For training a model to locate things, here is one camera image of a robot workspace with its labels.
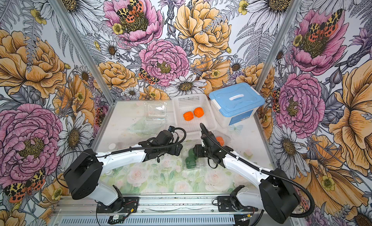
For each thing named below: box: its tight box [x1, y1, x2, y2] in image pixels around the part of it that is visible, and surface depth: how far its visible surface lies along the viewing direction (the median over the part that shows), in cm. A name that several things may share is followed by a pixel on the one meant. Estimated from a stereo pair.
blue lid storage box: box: [209, 82, 266, 127], surface depth 101 cm
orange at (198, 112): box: [193, 106, 205, 118], surface depth 110 cm
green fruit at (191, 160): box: [185, 152, 198, 169], surface depth 87 cm
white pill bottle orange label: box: [108, 143, 116, 150], surface depth 89 cm
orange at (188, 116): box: [183, 111, 195, 122], surface depth 108 cm
